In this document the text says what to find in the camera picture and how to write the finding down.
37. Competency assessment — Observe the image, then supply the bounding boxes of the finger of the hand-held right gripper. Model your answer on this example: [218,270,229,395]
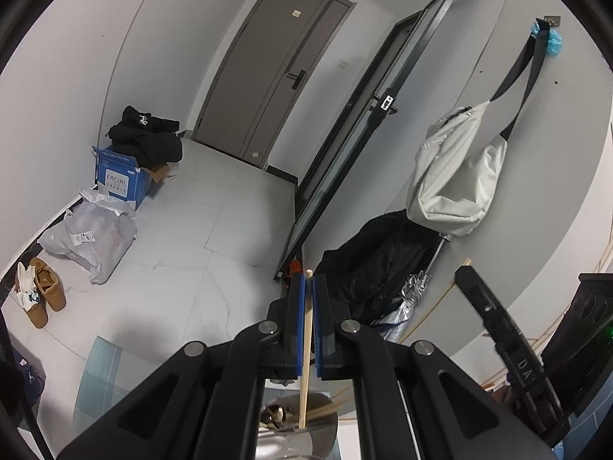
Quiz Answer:
[454,266,511,342]

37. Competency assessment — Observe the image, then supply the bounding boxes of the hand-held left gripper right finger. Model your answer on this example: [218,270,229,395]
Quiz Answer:
[311,274,561,460]

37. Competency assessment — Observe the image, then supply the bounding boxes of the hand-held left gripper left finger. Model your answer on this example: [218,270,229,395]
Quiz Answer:
[56,273,306,460]

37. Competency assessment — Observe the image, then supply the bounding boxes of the metal utensil holder cup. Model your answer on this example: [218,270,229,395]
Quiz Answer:
[256,390,339,460]

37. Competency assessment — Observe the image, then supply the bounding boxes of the white shoulder bag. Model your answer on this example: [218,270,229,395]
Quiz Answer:
[406,19,549,237]

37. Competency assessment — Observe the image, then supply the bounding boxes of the black jacket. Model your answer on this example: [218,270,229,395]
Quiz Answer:
[316,210,444,331]

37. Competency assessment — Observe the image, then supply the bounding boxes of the black electronic device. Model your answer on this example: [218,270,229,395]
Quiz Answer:
[541,272,613,417]

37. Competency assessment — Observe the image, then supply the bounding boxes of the black framed glass door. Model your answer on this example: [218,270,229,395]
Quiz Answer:
[274,0,469,283]

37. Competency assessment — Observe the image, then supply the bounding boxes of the teal checked placemat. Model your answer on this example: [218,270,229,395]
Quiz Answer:
[72,335,362,460]

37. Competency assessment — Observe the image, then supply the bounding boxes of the grey plastic bag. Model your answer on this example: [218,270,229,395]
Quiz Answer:
[38,187,139,284]

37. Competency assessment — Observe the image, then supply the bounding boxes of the blue cardboard box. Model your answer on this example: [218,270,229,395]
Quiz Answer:
[92,146,161,210]

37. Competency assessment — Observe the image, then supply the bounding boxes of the black clothing pile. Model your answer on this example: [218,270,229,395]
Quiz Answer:
[108,105,184,166]

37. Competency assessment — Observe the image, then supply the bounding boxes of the grey room door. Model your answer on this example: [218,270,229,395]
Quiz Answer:
[192,0,356,169]

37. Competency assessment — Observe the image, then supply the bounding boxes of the dark blue box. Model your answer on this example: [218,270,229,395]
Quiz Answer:
[7,347,47,406]

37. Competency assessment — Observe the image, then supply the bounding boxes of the white socks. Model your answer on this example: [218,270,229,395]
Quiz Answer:
[13,263,41,308]

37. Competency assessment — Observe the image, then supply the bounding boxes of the glass door handle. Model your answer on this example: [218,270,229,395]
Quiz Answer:
[371,89,398,113]

